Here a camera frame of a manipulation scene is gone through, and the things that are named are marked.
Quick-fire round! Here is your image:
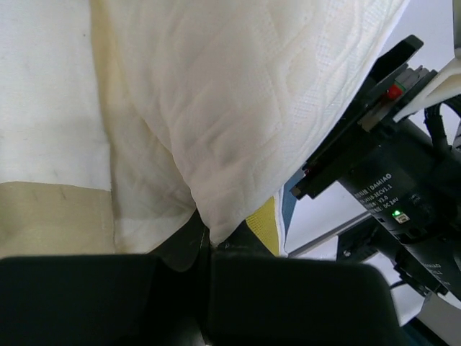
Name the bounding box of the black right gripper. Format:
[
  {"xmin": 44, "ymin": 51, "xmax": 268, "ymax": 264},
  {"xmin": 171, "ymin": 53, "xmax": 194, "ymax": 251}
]
[{"xmin": 292, "ymin": 35, "xmax": 460, "ymax": 297}]

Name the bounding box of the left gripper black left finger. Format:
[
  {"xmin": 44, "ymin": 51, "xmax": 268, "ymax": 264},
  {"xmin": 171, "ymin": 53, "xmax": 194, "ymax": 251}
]
[{"xmin": 1, "ymin": 213, "xmax": 207, "ymax": 345}]

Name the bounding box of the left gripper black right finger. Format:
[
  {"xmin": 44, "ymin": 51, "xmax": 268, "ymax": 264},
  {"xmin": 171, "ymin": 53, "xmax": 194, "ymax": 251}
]
[{"xmin": 205, "ymin": 235, "xmax": 402, "ymax": 345}]

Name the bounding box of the blue beige plaid pillowcase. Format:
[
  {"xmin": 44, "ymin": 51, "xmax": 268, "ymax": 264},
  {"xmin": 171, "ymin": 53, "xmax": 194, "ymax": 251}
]
[{"xmin": 1, "ymin": 1, "xmax": 285, "ymax": 256}]

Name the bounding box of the cream pillow with duck patch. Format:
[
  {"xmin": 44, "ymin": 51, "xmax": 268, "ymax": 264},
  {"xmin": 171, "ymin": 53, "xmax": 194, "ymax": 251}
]
[{"xmin": 90, "ymin": 1, "xmax": 408, "ymax": 253}]

